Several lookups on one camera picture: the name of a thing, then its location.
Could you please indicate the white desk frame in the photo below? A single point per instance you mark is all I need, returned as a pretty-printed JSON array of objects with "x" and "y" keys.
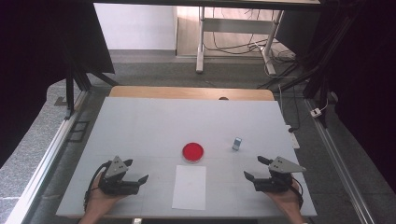
[{"x": 236, "y": 26}]

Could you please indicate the small blue white stamp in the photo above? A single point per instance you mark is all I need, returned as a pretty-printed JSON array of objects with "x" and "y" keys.
[{"x": 237, "y": 143}]

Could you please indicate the black metal stand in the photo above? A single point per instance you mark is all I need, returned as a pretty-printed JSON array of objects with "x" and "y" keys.
[
  {"x": 70, "y": 93},
  {"x": 317, "y": 77}
]

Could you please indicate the wooden table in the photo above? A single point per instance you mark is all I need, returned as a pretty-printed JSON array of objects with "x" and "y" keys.
[{"x": 186, "y": 92}]

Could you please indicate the white paper sheet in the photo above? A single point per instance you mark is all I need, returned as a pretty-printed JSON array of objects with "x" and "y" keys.
[{"x": 189, "y": 189}]

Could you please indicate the aluminium floor rail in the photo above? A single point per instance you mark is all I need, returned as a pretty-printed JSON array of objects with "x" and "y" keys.
[
  {"x": 40, "y": 174},
  {"x": 339, "y": 171}
]

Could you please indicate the person's left hand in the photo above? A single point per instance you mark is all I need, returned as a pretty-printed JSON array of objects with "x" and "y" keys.
[{"x": 101, "y": 199}]

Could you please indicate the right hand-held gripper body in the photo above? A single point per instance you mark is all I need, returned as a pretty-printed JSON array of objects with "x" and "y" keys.
[{"x": 278, "y": 179}]

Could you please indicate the small white plug adapter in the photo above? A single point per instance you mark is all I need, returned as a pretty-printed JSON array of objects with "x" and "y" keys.
[{"x": 316, "y": 112}]

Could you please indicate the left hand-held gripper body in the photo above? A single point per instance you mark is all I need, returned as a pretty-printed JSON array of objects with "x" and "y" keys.
[{"x": 115, "y": 183}]

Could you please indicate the dark round table grommet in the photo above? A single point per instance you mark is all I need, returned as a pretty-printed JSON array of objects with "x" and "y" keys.
[{"x": 223, "y": 98}]

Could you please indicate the person's right hand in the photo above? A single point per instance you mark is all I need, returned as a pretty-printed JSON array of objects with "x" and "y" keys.
[{"x": 285, "y": 200}]

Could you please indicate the black curtain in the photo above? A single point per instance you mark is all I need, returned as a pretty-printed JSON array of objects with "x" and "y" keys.
[
  {"x": 37, "y": 62},
  {"x": 358, "y": 77}
]

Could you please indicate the white board table cover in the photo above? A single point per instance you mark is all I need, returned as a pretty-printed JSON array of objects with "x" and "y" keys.
[{"x": 174, "y": 124}]

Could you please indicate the round red ink pad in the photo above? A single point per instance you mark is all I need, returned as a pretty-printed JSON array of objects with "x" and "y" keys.
[{"x": 193, "y": 151}]

